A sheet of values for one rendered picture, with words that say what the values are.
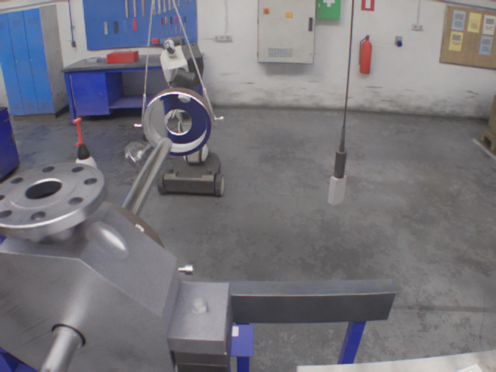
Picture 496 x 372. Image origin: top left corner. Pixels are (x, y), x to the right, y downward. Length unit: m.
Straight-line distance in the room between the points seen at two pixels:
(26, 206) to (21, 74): 5.87
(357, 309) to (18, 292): 1.03
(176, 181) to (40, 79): 3.60
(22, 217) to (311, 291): 0.91
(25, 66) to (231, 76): 3.28
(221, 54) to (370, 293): 4.96
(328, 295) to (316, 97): 4.93
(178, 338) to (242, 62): 5.27
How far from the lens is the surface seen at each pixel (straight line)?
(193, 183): 3.42
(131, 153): 2.14
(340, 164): 1.59
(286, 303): 1.29
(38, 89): 6.48
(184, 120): 3.34
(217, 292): 0.93
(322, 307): 1.32
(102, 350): 0.94
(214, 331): 0.84
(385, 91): 6.20
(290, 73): 5.89
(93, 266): 0.75
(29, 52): 6.41
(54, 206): 0.74
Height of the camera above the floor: 1.76
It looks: 29 degrees down
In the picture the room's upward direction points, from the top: straight up
